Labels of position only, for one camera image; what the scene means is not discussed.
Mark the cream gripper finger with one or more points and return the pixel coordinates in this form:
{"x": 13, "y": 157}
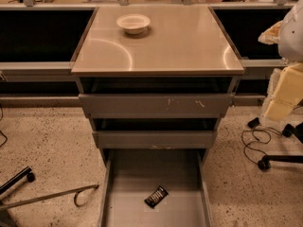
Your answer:
{"x": 271, "y": 34}
{"x": 285, "y": 91}

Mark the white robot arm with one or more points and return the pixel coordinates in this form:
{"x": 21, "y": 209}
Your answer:
{"x": 290, "y": 46}

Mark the grey drawer cabinet with counter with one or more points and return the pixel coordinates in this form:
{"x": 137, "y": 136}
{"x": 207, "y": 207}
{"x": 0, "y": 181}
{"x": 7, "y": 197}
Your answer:
{"x": 181, "y": 41}

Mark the grey middle drawer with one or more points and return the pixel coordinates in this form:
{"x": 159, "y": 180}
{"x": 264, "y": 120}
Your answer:
{"x": 155, "y": 133}

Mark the grey drawer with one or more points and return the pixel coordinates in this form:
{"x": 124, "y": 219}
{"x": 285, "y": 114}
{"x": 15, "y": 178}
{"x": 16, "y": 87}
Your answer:
{"x": 133, "y": 174}
{"x": 155, "y": 133}
{"x": 152, "y": 97}

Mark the grey bottom drawer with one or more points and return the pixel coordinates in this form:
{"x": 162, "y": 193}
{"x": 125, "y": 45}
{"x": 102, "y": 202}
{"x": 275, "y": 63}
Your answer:
{"x": 133, "y": 174}

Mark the grey top drawer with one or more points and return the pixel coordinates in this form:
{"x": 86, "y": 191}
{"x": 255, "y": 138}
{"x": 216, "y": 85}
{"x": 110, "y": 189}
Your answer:
{"x": 152, "y": 97}

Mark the white paper bowl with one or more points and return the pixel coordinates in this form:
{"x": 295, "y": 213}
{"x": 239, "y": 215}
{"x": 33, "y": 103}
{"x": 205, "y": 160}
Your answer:
{"x": 133, "y": 23}

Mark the grey metal bar with hook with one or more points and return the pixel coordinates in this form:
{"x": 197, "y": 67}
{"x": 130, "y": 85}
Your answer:
{"x": 74, "y": 191}

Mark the black chair leg with caster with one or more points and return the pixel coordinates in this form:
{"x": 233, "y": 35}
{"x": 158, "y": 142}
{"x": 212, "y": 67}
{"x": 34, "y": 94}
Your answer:
{"x": 24, "y": 173}

